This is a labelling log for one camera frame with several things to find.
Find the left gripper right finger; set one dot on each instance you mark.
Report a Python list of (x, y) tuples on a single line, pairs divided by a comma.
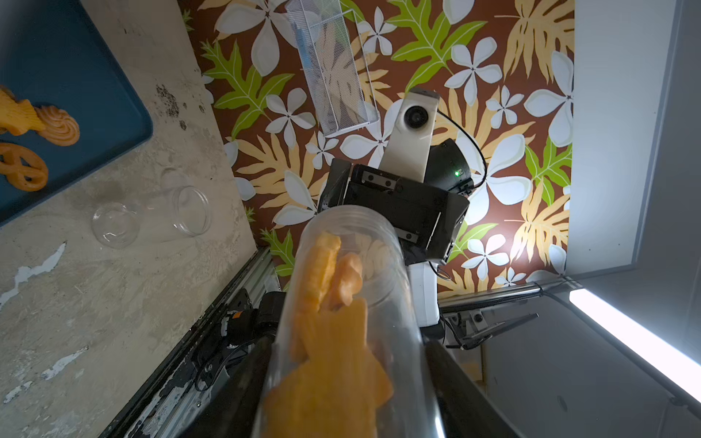
[(465, 410)]

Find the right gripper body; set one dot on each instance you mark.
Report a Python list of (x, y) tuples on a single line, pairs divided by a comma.
[(426, 219)]

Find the clear jar lid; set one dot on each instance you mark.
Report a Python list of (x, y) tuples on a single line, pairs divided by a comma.
[(172, 178)]

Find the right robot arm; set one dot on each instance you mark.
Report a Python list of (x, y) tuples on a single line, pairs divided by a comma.
[(447, 168)]

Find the orange cookies on tray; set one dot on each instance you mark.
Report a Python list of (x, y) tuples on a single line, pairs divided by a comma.
[(27, 129)]

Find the white mesh basket right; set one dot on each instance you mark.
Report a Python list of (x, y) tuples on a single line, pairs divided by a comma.
[(330, 45)]

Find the white ceiling light bar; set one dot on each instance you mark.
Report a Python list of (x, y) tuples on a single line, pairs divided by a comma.
[(664, 358)]

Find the clear cookie jar front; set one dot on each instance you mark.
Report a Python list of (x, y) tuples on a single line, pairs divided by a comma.
[(348, 359)]

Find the clear cookie jar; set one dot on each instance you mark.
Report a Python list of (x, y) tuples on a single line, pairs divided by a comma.
[(157, 217), (348, 359)]

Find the teal plastic tray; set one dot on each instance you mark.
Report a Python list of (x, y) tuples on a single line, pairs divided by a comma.
[(52, 53)]

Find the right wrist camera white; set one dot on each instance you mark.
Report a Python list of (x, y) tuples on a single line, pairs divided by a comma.
[(407, 150)]

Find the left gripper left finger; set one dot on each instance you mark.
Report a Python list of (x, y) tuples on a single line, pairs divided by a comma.
[(233, 411)]

